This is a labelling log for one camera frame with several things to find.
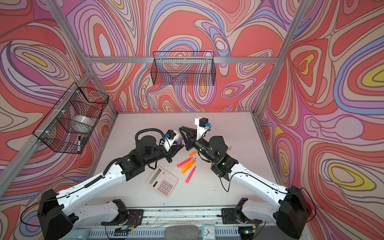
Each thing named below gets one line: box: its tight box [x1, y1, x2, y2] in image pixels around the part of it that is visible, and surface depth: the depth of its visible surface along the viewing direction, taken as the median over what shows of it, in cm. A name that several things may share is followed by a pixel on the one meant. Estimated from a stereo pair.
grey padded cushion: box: [164, 225, 200, 240], surface depth 68 cm
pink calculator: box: [147, 166, 179, 198], surface depth 84 cm
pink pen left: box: [175, 157, 193, 168], surface depth 95 cm
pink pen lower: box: [185, 166, 197, 184], surface depth 88 cm
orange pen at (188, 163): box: [180, 158, 197, 170], surface depth 93 cm
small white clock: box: [202, 224, 216, 240], surface depth 69 cm
